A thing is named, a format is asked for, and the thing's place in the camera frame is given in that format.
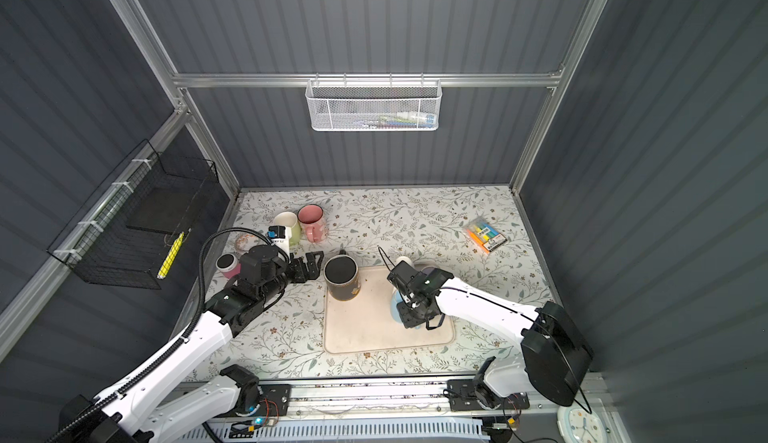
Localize light blue mug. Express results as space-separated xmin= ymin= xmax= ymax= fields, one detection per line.
xmin=390 ymin=290 xmax=404 ymax=326

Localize light green mug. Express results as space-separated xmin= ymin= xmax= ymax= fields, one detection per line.
xmin=273 ymin=212 xmax=302 ymax=246

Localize pink patterned mug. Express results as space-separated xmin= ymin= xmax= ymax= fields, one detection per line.
xmin=297 ymin=204 xmax=327 ymax=243

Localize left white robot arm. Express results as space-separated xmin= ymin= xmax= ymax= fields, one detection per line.
xmin=50 ymin=244 xmax=324 ymax=442

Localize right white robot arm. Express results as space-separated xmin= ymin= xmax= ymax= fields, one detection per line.
xmin=387 ymin=261 xmax=594 ymax=409

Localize purple mug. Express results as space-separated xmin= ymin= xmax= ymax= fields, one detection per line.
xmin=418 ymin=265 xmax=436 ymax=275

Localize black mug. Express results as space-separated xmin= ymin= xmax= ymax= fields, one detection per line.
xmin=323 ymin=254 xmax=360 ymax=301

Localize white mug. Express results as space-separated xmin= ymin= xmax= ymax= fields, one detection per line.
xmin=395 ymin=256 xmax=413 ymax=266

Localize floral table cover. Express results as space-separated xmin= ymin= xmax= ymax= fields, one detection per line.
xmin=188 ymin=186 xmax=553 ymax=382

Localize beige drying mat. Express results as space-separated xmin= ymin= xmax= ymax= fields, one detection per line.
xmin=323 ymin=266 xmax=455 ymax=354

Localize tape roll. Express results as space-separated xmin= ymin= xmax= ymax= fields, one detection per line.
xmin=235 ymin=233 xmax=261 ymax=254

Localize small magenta cup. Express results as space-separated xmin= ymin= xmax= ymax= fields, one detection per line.
xmin=216 ymin=253 xmax=241 ymax=279

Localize colourful marker box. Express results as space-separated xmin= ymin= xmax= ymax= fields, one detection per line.
xmin=463 ymin=217 xmax=508 ymax=254

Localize tubes in white basket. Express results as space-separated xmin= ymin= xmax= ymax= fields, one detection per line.
xmin=355 ymin=111 xmax=438 ymax=129

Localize white analog clock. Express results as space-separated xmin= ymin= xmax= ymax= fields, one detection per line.
xmin=557 ymin=407 xmax=608 ymax=443

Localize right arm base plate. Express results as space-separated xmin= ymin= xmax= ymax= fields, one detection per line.
xmin=443 ymin=378 xmax=530 ymax=412

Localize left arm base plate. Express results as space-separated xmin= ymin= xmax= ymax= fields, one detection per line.
xmin=234 ymin=384 xmax=291 ymax=419

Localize white wire basket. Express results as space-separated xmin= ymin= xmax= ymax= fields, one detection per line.
xmin=305 ymin=79 xmax=443 ymax=132

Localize black wire basket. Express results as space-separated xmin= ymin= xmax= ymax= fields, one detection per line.
xmin=48 ymin=144 xmax=219 ymax=290

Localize white perforated cable tray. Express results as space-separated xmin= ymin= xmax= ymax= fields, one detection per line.
xmin=210 ymin=417 xmax=491 ymax=442

